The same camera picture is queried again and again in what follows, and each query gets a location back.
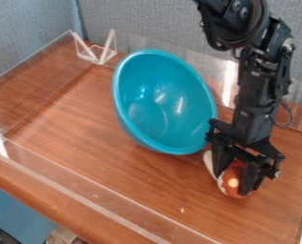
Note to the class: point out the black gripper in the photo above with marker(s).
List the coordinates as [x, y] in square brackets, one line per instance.
[243, 140]

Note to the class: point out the white and brown toy mushroom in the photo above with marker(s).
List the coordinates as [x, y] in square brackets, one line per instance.
[229, 179]

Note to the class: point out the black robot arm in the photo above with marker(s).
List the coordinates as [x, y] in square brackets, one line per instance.
[241, 26]

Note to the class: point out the blue plastic bowl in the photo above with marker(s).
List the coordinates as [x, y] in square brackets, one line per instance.
[163, 102]

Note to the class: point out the clear acrylic front barrier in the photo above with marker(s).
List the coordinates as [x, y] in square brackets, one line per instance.
[99, 214]

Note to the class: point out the clear acrylic barrier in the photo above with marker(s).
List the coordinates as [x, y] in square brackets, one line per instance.
[217, 68]
[99, 214]

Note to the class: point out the clear acrylic back barrier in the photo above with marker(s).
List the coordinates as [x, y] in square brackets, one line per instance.
[217, 68]

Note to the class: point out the clear acrylic corner bracket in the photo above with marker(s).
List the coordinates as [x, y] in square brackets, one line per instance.
[95, 53]

